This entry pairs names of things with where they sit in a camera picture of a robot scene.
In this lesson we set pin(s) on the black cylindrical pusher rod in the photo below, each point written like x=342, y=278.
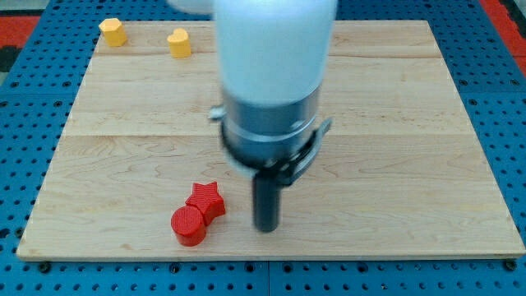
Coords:
x=266, y=201

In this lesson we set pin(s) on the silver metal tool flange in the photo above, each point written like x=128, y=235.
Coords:
x=278, y=141

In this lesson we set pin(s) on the red star block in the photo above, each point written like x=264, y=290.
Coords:
x=207, y=200

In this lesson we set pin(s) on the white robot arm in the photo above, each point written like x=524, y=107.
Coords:
x=272, y=57

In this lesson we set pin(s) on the light wooden board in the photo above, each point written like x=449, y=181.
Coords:
x=401, y=174

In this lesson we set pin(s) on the red cylinder block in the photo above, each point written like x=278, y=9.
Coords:
x=188, y=226

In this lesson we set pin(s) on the yellow heart block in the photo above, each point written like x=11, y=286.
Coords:
x=179, y=44

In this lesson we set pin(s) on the yellow hexagon block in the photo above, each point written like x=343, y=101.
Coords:
x=113, y=32

